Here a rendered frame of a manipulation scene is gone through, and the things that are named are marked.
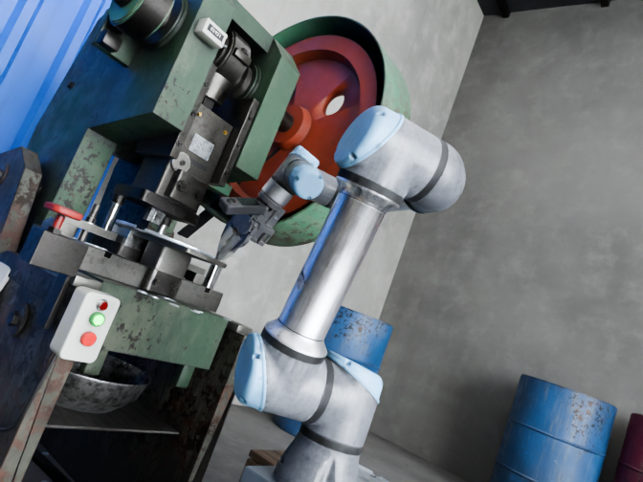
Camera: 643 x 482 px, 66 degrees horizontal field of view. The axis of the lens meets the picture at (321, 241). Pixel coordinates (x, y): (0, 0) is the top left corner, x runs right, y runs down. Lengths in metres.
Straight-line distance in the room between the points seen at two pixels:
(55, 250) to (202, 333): 0.46
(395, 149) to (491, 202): 3.93
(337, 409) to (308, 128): 1.11
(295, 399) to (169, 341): 0.55
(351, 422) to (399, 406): 3.65
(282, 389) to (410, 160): 0.41
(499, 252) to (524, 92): 1.58
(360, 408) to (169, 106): 0.87
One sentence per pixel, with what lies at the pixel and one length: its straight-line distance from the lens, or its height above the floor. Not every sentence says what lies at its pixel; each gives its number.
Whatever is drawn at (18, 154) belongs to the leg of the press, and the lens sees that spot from 1.70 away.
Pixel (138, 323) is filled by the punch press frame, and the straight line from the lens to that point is 1.25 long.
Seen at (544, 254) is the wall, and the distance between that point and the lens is 4.39.
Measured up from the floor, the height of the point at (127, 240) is 0.75.
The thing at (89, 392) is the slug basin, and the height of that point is 0.37.
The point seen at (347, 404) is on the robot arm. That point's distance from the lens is 0.88.
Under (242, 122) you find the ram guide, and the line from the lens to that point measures 1.50.
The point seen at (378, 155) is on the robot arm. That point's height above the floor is 0.99.
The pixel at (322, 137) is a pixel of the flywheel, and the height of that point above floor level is 1.30.
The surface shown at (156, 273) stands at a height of 0.69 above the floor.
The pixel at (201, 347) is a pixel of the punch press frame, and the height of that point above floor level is 0.55.
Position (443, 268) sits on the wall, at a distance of 4.60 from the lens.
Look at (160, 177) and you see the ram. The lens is 1.39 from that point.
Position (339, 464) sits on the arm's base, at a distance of 0.90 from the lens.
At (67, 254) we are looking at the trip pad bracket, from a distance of 1.11.
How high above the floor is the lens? 0.72
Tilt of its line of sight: 9 degrees up
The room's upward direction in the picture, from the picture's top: 21 degrees clockwise
